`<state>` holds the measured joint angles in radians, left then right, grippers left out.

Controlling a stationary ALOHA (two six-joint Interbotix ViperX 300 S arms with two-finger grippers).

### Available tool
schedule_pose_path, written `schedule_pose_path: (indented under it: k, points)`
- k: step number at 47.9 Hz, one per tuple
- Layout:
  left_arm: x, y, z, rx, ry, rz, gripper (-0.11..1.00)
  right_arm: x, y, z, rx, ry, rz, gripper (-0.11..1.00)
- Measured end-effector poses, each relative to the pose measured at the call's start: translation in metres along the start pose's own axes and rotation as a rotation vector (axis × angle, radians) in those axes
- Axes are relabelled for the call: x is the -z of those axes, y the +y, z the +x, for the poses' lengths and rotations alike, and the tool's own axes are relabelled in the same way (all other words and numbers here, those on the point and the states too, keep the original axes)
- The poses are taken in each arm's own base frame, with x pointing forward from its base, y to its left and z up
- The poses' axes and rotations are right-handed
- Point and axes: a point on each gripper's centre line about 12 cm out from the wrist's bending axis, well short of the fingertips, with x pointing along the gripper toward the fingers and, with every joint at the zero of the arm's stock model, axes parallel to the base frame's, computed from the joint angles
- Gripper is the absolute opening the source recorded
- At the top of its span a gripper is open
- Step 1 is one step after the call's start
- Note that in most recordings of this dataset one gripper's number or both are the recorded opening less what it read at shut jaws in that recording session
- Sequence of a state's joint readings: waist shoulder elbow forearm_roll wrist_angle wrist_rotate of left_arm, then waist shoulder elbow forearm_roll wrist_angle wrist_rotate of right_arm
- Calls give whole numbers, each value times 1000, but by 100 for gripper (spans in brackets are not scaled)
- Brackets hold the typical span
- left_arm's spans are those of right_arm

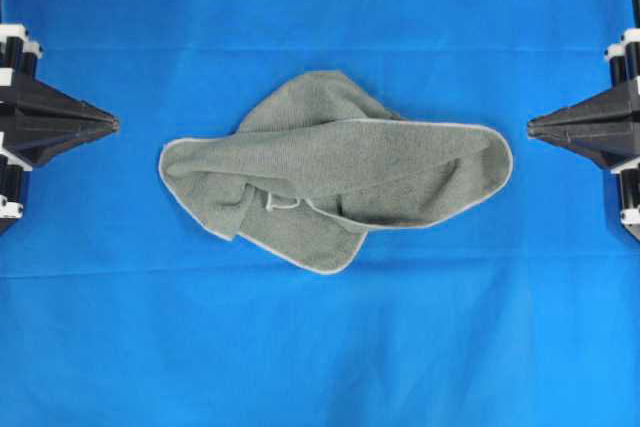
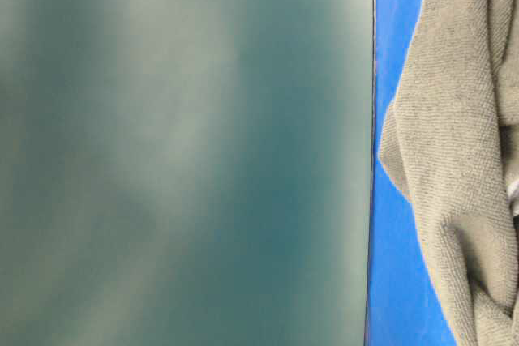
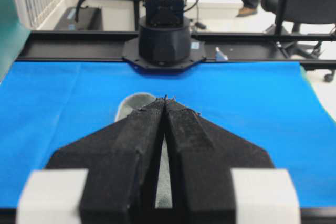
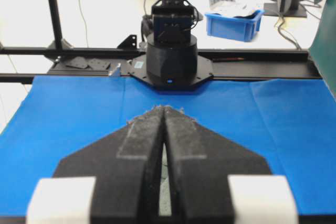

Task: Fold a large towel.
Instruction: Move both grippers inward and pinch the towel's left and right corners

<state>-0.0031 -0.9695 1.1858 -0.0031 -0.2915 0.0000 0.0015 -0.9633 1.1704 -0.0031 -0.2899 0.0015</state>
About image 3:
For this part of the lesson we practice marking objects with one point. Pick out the blue table cloth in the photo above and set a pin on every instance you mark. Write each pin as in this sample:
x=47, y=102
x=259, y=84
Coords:
x=47, y=105

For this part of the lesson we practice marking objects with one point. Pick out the teal backdrop sheet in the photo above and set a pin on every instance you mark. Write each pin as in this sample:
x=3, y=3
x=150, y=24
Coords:
x=13, y=36

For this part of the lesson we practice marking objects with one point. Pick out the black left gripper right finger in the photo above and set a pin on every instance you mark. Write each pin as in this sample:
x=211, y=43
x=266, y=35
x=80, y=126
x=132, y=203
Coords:
x=219, y=177

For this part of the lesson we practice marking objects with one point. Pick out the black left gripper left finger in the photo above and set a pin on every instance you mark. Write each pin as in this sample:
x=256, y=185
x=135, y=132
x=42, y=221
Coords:
x=109, y=176

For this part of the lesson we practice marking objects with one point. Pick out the black aluminium rail frame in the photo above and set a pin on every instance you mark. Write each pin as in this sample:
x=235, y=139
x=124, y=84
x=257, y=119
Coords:
x=108, y=46

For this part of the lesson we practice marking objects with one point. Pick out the large grey towel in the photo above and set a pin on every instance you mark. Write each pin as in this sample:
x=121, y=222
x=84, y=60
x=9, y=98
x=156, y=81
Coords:
x=163, y=192

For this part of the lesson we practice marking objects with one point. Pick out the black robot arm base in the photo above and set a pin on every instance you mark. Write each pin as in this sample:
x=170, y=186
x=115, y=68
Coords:
x=164, y=41

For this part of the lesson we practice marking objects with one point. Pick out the black office chair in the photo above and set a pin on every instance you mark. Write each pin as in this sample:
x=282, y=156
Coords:
x=313, y=12

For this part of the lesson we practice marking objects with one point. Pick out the black case on floor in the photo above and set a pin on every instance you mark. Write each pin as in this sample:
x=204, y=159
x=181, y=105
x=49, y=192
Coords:
x=89, y=19

